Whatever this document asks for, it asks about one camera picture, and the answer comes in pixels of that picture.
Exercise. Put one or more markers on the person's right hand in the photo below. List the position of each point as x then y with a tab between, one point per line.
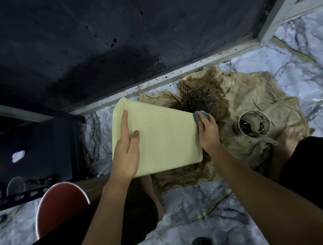
209	137

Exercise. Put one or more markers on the person's left hand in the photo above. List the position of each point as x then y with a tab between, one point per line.
123	161

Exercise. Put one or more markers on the person's right fingers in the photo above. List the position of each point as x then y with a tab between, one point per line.
203	117

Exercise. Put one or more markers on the person's left thumb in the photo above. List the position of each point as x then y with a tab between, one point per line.
135	140

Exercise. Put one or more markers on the grey sponge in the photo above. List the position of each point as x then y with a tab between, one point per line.
198	118

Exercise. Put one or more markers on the pale yellow plastic bin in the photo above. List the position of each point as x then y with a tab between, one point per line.
164	141

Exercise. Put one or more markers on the person's left forearm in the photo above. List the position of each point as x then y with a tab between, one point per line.
108	214

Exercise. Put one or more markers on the person's right forearm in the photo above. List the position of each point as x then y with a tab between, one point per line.
262	199

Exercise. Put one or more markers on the dirty white cup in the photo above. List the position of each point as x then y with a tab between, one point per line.
254	122

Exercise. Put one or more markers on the person's left leg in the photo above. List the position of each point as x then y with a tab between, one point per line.
151	191

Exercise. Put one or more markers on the stained beige cloth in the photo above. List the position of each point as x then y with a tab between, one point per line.
252	93

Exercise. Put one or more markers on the clear plastic spoon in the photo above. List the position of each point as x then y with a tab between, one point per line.
268	140

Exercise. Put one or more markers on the black metal rack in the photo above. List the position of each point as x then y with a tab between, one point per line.
50	141

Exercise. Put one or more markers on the person's right foot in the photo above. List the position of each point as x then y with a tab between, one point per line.
287	141

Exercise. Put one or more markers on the red stool with white rim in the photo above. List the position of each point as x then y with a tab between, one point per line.
60	204

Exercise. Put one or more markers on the black shorts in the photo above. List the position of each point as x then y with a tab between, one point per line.
302	164

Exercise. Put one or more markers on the small white object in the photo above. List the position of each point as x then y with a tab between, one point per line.
18	156

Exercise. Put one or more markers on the clear round glass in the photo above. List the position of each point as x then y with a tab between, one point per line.
15	186

